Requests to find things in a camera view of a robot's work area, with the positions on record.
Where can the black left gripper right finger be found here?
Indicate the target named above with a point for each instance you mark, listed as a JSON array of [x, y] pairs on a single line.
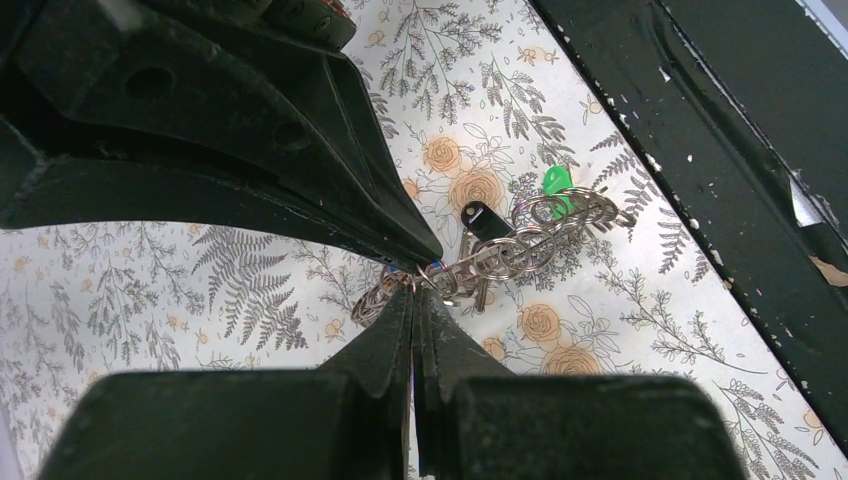
[[476, 419]]

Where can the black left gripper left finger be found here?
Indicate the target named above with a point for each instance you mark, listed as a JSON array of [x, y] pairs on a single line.
[[346, 419]]

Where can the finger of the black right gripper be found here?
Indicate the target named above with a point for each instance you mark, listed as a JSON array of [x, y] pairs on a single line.
[[43, 189], [257, 92]]

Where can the floral patterned table mat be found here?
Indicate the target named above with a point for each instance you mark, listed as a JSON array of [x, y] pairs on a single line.
[[477, 102]]

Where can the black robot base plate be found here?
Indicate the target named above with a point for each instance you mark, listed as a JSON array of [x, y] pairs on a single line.
[[739, 108]]

